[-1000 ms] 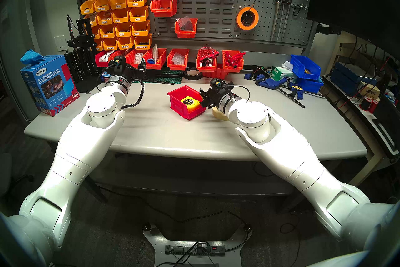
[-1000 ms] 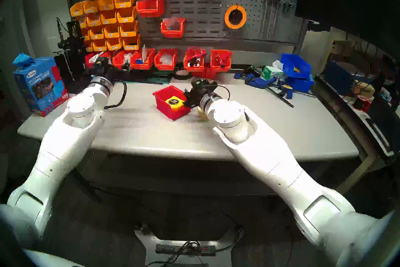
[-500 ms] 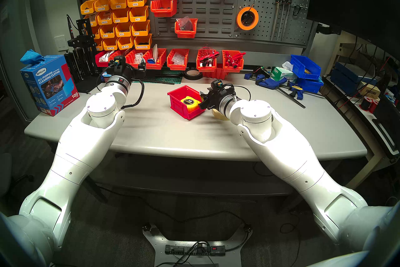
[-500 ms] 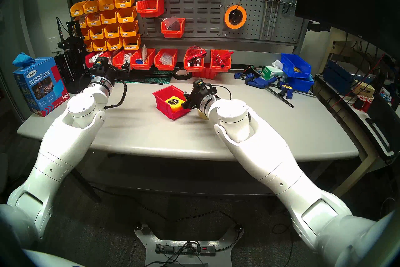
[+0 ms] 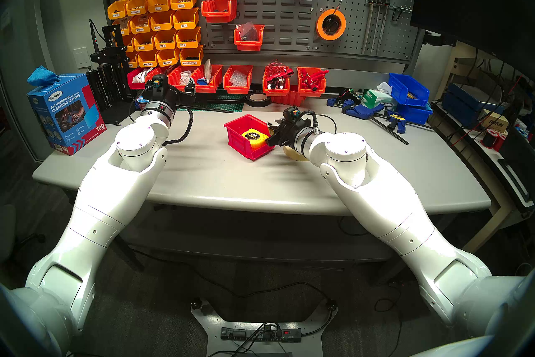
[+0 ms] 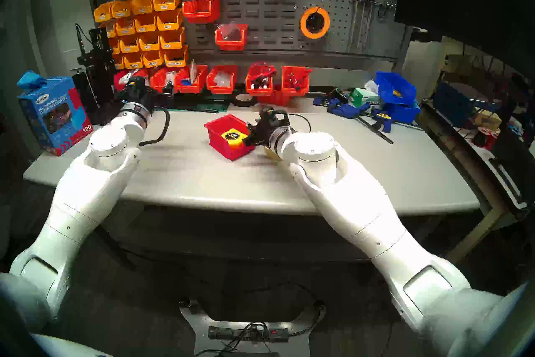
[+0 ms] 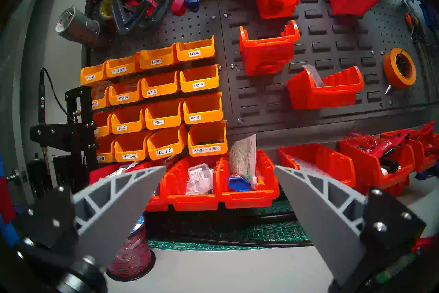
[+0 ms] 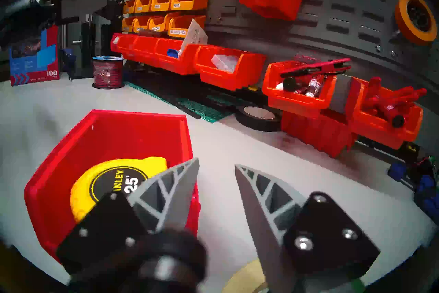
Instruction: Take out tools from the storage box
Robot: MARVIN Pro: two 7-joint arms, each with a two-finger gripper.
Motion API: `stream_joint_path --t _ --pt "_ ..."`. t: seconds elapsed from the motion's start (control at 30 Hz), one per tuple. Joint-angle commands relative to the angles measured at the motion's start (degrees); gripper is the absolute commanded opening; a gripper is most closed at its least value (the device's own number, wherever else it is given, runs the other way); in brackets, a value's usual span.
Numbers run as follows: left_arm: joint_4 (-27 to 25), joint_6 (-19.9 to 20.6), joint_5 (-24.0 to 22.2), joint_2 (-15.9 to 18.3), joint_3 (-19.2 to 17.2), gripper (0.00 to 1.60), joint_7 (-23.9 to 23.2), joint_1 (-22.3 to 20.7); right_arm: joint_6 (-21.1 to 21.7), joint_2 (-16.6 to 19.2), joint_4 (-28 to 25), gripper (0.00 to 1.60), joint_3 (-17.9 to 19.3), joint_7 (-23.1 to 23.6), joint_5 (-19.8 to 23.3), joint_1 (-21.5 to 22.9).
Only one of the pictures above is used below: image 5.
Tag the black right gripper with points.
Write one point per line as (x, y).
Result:
(294, 134)

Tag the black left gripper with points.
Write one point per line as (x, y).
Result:
(161, 97)

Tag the yellow tape measure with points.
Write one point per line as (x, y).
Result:
(255, 136)

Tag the cream masking tape roll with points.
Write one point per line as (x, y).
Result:
(292, 155)

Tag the crimson plastic storage bin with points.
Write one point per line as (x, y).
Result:
(240, 143)

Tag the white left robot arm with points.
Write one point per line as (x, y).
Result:
(108, 193)

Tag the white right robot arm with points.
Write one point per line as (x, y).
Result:
(397, 214)

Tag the green white tissue box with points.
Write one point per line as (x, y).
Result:
(376, 100)

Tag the blue cleaning cloths box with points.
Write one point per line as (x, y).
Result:
(62, 117)

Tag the dark blue storage box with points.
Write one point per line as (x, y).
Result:
(464, 105)

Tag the brown cardboard box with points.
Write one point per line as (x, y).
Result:
(495, 122)

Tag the small blue plastic item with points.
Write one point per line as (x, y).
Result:
(202, 81)

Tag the red plastic parts bin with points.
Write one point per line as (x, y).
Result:
(247, 46)
(292, 100)
(172, 76)
(311, 93)
(159, 71)
(238, 90)
(276, 92)
(217, 16)
(213, 86)
(136, 85)

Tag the white paper packet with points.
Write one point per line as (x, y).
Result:
(207, 69)

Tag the black flat bar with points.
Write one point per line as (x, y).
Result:
(209, 109)

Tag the black tape roll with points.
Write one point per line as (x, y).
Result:
(258, 104)

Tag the green cutting mat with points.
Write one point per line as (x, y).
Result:
(232, 107)

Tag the clear plastic bag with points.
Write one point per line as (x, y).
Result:
(246, 30)
(238, 79)

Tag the white crumpled paper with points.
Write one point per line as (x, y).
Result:
(140, 76)

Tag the black metal stand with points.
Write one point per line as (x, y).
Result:
(110, 55)

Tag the black soldering pen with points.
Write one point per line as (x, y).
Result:
(92, 32)

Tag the orange tape roll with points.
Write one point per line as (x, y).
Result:
(319, 25)

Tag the blue bar clamp yellow label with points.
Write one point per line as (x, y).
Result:
(396, 120)

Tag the blue plastic bin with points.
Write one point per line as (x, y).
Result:
(418, 94)
(413, 113)

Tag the blue cloth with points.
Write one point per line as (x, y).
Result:
(42, 76)

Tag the black power strip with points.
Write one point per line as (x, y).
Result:
(259, 334)

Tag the black flat tray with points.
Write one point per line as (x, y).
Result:
(518, 176)

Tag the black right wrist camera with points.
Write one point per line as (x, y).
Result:
(291, 113)

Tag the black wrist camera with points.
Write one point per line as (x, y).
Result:
(158, 82)
(291, 113)

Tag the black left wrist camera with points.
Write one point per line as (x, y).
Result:
(158, 82)

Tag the white wall switch plate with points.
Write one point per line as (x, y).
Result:
(81, 58)

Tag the grey pegboard wall panel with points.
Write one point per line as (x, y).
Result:
(288, 5)

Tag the black monitor mount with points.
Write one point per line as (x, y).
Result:
(436, 39)

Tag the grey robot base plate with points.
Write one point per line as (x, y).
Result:
(209, 331)

